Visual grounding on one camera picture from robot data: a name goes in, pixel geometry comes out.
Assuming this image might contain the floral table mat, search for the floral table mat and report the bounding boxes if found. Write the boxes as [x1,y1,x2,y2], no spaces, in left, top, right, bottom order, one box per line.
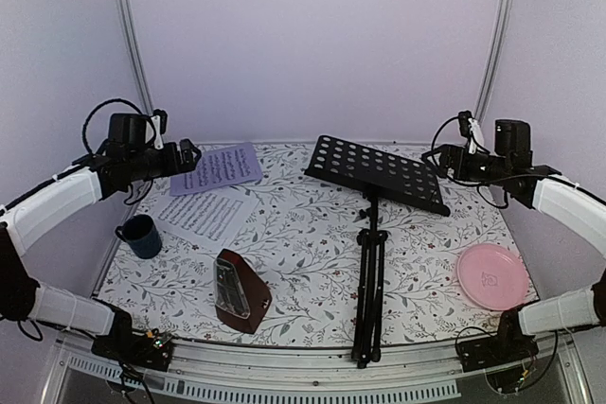
[98,144,515,348]

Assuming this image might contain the white sheet music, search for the white sheet music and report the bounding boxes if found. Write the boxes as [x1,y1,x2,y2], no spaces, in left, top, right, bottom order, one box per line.
[148,188,258,249]

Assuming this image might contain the brown metronome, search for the brown metronome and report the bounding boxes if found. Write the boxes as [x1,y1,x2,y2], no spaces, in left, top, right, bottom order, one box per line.
[213,249,273,334]

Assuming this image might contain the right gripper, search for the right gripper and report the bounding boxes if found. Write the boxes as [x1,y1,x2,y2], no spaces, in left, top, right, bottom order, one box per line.
[422,144,512,186]

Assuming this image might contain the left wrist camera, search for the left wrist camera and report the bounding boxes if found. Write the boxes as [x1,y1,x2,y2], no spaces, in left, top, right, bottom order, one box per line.
[151,109,168,149]

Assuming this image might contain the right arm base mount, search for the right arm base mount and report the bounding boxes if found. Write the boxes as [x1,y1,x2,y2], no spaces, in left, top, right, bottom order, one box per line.
[454,326,539,395]

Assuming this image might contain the dark blue mug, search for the dark blue mug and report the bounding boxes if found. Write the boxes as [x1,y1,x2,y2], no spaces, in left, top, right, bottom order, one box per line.
[115,214,162,259]

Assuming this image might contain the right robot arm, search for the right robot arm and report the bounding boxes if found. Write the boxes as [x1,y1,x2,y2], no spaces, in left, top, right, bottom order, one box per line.
[421,112,605,362]

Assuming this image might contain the aluminium frame post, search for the aluminium frame post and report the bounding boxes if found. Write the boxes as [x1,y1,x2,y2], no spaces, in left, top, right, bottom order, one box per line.
[474,0,514,122]
[116,0,154,114]

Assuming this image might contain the front aluminium rail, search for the front aluminium rail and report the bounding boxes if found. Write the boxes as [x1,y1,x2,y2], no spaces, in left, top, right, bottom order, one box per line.
[38,334,600,403]

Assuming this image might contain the purple sheet music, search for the purple sheet music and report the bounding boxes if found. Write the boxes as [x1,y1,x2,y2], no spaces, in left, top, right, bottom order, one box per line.
[169,143,263,197]

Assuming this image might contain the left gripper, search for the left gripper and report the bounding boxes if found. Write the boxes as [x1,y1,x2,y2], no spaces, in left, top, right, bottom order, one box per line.
[128,137,203,181]

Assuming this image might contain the black music stand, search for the black music stand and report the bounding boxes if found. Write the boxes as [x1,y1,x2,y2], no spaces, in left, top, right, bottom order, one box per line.
[305,135,451,369]

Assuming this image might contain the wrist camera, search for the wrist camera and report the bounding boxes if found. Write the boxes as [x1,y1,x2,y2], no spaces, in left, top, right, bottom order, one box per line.
[457,111,486,154]
[151,109,168,149]

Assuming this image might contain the right aluminium frame post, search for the right aluminium frame post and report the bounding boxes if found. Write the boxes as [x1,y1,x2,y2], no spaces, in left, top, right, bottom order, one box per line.
[474,0,514,122]

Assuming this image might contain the pink plate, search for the pink plate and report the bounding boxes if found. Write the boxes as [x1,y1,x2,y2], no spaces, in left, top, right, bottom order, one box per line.
[455,243,529,311]

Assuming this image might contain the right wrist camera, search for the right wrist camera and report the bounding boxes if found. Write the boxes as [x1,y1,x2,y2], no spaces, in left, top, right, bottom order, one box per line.
[457,111,486,154]

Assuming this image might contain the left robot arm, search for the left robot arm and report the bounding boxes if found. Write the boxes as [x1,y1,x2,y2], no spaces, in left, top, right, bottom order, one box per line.
[1,107,202,360]

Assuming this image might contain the left aluminium frame post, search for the left aluminium frame post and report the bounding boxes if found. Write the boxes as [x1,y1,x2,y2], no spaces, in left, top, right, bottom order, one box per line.
[116,0,154,114]

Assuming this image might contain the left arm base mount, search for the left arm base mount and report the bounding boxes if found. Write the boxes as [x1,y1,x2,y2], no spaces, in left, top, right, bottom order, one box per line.
[91,325,174,372]

